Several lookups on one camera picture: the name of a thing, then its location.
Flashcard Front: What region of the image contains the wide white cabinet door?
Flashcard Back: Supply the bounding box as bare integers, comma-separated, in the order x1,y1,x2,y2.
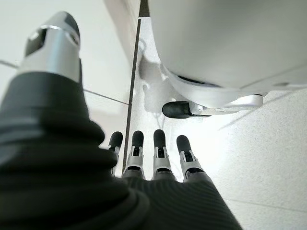
0,61,131,135

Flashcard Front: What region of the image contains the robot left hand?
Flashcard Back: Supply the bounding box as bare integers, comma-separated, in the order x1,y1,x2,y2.
0,11,243,230

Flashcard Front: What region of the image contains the black-tipped robot left foot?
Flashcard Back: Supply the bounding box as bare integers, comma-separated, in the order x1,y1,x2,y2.
162,71,264,118

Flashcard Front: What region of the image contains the white robot left leg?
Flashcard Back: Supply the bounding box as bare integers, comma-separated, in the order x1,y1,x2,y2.
146,0,307,93

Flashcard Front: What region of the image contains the narrow white cabinet door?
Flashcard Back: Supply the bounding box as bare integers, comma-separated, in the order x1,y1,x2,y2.
0,0,141,105

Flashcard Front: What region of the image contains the dark cabinet toe kick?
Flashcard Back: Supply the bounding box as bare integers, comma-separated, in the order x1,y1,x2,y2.
124,0,150,174

